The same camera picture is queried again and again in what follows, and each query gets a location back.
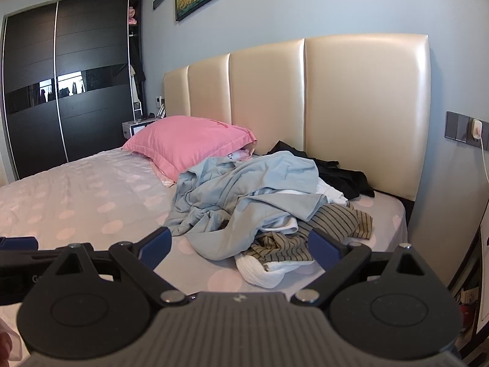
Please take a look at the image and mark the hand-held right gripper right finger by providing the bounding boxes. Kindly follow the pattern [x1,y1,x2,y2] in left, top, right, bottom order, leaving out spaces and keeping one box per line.
[291,228,438,307]

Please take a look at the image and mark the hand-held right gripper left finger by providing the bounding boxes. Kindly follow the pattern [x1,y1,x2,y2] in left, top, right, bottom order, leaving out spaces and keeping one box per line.
[57,227,199,307]

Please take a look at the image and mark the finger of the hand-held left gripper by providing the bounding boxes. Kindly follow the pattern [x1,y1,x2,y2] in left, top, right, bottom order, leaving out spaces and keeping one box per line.
[0,237,39,254]

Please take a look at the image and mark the light blue shirt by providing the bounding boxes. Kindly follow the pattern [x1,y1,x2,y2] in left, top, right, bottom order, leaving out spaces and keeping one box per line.
[164,150,328,261]

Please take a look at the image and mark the striped shirt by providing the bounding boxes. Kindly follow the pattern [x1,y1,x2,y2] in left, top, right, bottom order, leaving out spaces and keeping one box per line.
[248,203,373,273]

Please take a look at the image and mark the white smooth garment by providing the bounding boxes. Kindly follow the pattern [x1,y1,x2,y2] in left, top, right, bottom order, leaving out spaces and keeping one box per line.
[315,180,349,206]

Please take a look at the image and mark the pink patterned pillow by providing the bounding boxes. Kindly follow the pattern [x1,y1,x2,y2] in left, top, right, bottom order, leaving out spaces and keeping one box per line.
[149,161,181,188]

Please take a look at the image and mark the white ribbed garment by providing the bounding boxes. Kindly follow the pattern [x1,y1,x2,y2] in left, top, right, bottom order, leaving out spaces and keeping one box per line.
[234,254,303,290]

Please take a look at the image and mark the black garment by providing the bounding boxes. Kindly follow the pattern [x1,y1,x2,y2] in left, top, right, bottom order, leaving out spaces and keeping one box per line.
[267,141,376,200]

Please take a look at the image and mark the polka dot bed sheet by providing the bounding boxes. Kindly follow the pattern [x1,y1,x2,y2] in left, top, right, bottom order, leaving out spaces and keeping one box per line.
[0,147,408,356]

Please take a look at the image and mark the white printed cloth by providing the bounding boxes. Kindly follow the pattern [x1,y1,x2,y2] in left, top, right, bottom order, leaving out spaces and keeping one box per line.
[219,149,253,163]

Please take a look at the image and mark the white nightstand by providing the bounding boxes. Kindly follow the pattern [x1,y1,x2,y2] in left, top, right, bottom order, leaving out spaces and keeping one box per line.
[122,119,157,139]

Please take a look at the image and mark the cream padded headboard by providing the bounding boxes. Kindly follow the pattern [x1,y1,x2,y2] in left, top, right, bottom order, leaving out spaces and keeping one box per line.
[163,34,432,202]

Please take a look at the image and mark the black sliding wardrobe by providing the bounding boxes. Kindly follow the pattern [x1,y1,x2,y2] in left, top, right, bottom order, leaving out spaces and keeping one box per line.
[2,0,133,180]

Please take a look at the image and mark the dark hanging garment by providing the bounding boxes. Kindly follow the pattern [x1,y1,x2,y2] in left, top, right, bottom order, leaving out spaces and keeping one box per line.
[132,63,147,93]

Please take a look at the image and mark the open closet shelf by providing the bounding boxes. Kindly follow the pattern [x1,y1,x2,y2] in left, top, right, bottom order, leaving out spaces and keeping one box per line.
[128,0,148,121]

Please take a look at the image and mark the grey wall switch panel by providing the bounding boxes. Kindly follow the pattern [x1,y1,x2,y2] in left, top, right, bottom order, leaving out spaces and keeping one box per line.
[445,111,489,146]

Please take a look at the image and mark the white charger cable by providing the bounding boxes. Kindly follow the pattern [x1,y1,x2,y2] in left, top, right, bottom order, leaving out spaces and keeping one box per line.
[479,135,489,183]

